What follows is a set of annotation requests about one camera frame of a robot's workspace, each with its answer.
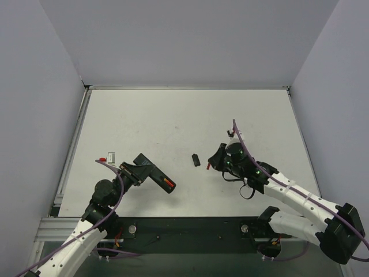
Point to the black battery cover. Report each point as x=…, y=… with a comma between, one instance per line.
x=196, y=160

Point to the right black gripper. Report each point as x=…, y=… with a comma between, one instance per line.
x=217, y=159

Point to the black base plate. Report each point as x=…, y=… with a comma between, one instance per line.
x=185, y=235

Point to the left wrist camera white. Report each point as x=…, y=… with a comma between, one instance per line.
x=109, y=159

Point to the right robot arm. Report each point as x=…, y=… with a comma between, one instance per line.
x=336, y=229

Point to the black remote control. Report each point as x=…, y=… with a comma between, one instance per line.
x=157, y=176

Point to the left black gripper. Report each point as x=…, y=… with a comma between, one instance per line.
x=141, y=169

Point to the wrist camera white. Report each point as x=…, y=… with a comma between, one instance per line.
x=235, y=136
x=109, y=159

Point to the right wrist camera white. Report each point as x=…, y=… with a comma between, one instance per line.
x=235, y=136

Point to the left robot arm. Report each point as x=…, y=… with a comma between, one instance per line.
x=98, y=219

